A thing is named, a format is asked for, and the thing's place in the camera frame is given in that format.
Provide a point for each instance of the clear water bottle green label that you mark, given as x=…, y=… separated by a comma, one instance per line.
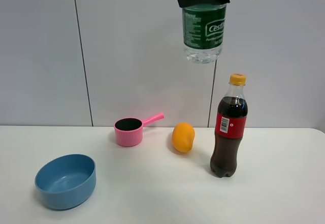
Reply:
x=203, y=28

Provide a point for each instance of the cola bottle yellow cap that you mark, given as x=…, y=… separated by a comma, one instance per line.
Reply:
x=229, y=129

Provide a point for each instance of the orange mango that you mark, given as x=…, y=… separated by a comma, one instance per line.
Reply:
x=183, y=137

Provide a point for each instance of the pink toy saucepan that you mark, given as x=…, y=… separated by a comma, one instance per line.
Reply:
x=129, y=131

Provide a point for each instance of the blue bowl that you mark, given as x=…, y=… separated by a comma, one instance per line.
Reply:
x=66, y=182

